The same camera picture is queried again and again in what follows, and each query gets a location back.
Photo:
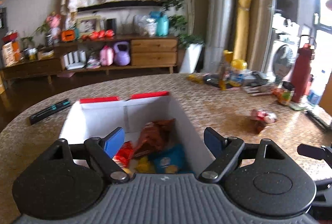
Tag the wooden tv cabinet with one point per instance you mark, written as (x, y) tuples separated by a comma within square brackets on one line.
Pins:
[(145, 52)]

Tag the stack of books and papers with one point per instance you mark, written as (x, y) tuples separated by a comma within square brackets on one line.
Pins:
[(256, 84)]

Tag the orange-yellow chips bag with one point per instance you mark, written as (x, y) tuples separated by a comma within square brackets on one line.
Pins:
[(124, 155)]

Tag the red insulated water bottle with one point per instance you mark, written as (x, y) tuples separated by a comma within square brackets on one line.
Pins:
[(302, 68)]

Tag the white red cardboard box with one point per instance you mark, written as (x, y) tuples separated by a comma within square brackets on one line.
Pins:
[(91, 117)]

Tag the white standing air conditioner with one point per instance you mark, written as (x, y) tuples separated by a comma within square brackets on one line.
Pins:
[(218, 32)]

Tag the black tv remote teal buttons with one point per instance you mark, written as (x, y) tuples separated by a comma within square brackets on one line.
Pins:
[(47, 112)]

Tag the pink plush toy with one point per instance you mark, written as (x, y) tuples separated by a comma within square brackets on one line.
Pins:
[(53, 21)]

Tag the yellow standing pouch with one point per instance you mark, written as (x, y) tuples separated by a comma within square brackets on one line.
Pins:
[(224, 69)]

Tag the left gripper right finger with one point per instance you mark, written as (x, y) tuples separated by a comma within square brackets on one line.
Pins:
[(226, 152)]

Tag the black remote control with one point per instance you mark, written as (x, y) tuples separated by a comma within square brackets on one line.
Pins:
[(318, 121)]

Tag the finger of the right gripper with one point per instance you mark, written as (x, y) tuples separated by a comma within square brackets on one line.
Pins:
[(317, 153)]

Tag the red-white packet with bottle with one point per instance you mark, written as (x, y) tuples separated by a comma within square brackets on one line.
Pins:
[(262, 119)]

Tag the white router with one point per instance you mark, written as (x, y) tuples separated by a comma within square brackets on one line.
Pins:
[(74, 60)]

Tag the teal spray bottle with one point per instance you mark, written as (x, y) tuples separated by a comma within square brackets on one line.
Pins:
[(162, 22)]

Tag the black-lid glass jar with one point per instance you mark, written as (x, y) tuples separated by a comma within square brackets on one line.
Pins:
[(285, 93)]

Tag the pink small bag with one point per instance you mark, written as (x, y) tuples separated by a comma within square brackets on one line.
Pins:
[(106, 56)]

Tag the orange retro radio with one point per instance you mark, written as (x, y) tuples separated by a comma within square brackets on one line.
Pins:
[(69, 35)]

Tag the yellow curtain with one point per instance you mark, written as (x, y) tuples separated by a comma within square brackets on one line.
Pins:
[(242, 29)]

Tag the framed photo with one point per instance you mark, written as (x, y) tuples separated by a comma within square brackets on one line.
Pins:
[(87, 25)]

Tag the yellow-lid supplement bottle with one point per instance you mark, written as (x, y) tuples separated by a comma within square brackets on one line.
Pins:
[(238, 69)]

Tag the blue snack packet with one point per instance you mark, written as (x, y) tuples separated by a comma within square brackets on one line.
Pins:
[(171, 161)]

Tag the clear plastic water bottle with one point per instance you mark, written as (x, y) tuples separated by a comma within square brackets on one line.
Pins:
[(315, 94)]

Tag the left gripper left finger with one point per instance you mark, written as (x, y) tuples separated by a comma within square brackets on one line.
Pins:
[(100, 156)]

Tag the purple kettlebell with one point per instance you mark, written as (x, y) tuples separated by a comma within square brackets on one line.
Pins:
[(122, 56)]

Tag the brown-red foil snack bag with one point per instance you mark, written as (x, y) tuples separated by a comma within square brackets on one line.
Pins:
[(153, 138)]

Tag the washing machine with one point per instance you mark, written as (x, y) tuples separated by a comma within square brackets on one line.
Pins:
[(281, 56)]

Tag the black speaker cylinder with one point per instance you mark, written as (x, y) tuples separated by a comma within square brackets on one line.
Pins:
[(111, 25)]

